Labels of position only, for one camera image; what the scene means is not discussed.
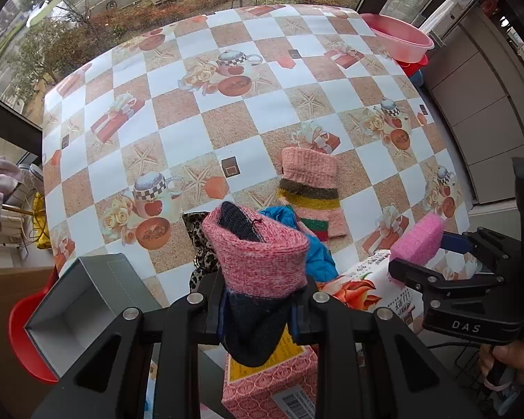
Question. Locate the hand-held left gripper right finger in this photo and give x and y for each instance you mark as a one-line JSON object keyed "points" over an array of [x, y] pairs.
{"points": [[303, 321]]}

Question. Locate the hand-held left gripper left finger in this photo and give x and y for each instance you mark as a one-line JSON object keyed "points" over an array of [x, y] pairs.
{"points": [[212, 310]]}

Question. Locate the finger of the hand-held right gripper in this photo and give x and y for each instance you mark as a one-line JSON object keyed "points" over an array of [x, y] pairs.
{"points": [[456, 243], [432, 283]]}

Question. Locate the small pink sponge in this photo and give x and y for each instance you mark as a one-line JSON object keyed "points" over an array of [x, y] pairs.
{"points": [[417, 238]]}

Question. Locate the blue cloth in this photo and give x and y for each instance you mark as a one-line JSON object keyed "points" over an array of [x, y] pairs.
{"points": [[318, 257]]}

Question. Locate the pink and navy sock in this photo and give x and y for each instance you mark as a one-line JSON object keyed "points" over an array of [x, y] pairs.
{"points": [[262, 262]]}

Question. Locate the grey cardboard box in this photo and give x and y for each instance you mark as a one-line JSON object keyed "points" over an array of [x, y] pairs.
{"points": [[70, 314]]}

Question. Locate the pink striped knit sock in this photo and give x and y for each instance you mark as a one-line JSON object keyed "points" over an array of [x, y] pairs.
{"points": [[308, 174]]}

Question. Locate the person's right hand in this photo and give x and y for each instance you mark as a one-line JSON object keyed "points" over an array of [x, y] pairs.
{"points": [[513, 360]]}

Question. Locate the floral tissue pack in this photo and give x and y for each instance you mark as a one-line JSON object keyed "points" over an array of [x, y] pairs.
{"points": [[358, 290]]}

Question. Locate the red patterned carton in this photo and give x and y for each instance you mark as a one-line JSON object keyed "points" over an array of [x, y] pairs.
{"points": [[266, 384]]}

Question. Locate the grey cabinet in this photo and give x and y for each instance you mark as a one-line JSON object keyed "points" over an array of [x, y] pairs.
{"points": [[484, 118]]}

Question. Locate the red plastic basin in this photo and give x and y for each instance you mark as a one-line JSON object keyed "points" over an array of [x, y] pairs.
{"points": [[412, 65]]}

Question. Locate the red plastic stool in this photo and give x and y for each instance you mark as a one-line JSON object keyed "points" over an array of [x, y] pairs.
{"points": [[26, 340]]}

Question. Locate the yellow folded item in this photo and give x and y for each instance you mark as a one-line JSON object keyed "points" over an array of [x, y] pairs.
{"points": [[39, 222]]}

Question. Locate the checkered printed tablecloth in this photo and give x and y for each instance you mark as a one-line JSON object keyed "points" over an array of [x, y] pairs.
{"points": [[244, 118]]}

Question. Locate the pink plastic basin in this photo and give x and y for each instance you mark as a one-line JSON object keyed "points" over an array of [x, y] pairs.
{"points": [[401, 37]]}

